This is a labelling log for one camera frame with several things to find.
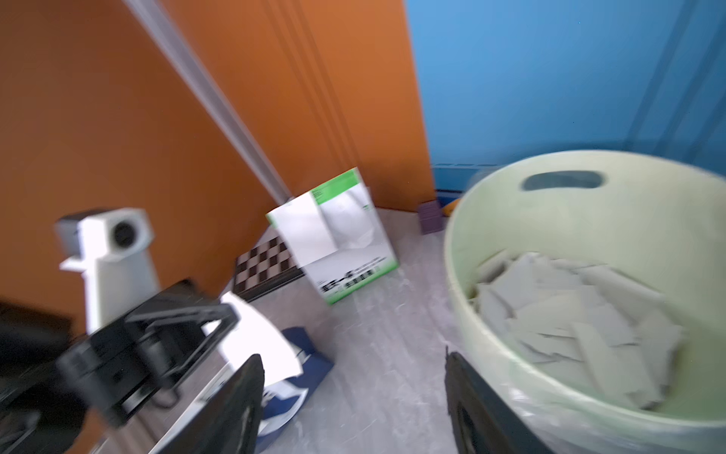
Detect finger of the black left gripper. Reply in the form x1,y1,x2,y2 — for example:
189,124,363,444
124,301,239,390

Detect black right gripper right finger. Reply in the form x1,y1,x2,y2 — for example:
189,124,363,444
444,351,551,454

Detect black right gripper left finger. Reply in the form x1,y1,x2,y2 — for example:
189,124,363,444
152,354,265,454

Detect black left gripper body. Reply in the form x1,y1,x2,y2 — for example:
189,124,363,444
57,279,222,426

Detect blue white bag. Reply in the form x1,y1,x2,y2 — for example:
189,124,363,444
146,325,336,454

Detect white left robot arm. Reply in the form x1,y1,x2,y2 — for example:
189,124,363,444
1,279,239,453

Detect brown checkered chessboard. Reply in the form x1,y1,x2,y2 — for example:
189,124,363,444
233,236,304,302

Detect white receipt green bag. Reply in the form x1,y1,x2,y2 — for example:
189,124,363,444
267,191,338,268

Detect green white paper bag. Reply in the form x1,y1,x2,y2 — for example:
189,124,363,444
294,168,399,305

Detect shredded paper pieces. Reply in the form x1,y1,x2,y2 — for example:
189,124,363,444
470,251,686,410

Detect pale green trash bin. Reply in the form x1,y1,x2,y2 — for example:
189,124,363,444
444,151,725,453

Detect purple cube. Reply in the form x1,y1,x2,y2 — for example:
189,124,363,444
417,200,445,235

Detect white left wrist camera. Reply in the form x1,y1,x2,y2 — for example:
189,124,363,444
54,208,161,335

